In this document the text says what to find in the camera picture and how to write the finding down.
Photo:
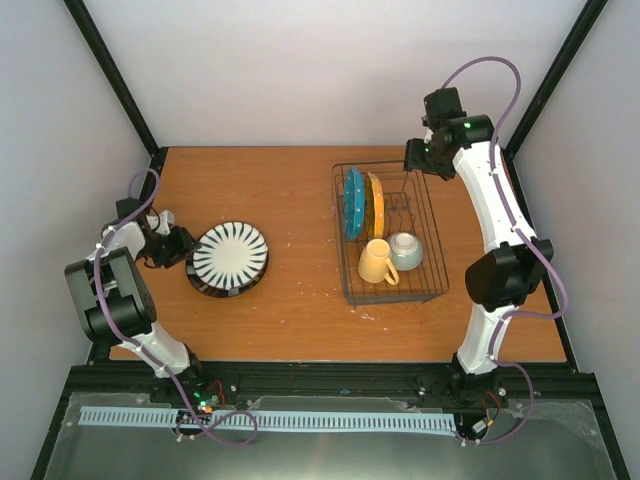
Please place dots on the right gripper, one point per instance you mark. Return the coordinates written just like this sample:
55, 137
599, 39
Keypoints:
412, 160

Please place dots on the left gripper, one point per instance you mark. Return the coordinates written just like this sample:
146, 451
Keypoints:
182, 246

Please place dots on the dark patterned plate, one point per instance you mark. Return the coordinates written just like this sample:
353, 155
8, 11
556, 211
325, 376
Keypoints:
200, 287

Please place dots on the white blue striped plate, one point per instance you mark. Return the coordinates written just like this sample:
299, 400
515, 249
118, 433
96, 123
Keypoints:
233, 232

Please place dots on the orange dotted plate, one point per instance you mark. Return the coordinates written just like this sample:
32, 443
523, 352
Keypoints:
375, 206

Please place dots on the teal dotted plate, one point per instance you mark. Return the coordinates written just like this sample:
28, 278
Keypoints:
354, 203

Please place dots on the pale green ceramic bowl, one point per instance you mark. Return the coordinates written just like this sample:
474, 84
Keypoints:
406, 251

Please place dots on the dark wire dish rack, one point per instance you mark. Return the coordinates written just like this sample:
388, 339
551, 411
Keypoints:
407, 209

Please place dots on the yellow ceramic mug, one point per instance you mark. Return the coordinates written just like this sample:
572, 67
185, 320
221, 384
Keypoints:
375, 264

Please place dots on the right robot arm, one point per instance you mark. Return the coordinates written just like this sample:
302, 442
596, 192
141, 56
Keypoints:
514, 260

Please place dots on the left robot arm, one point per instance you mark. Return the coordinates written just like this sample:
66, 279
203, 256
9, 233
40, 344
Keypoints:
112, 300

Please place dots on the metal front plate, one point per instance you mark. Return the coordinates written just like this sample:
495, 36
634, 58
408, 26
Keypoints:
558, 439

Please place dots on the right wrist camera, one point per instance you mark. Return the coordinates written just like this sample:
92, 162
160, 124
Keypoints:
428, 131

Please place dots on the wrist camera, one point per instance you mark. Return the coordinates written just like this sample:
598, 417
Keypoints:
165, 221
428, 131

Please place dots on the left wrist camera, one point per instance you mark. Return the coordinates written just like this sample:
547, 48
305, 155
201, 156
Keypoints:
165, 221

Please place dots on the light blue slotted cable duct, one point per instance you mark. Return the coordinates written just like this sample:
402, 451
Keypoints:
273, 421

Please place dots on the black right frame post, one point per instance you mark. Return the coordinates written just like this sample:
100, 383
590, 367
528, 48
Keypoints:
571, 45

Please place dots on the black frame post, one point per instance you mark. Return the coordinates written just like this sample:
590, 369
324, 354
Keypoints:
571, 45
94, 40

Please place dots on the black front rail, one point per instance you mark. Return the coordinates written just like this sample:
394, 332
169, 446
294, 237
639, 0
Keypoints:
427, 385

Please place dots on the black left frame post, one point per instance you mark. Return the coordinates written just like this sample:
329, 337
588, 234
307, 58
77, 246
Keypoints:
94, 40

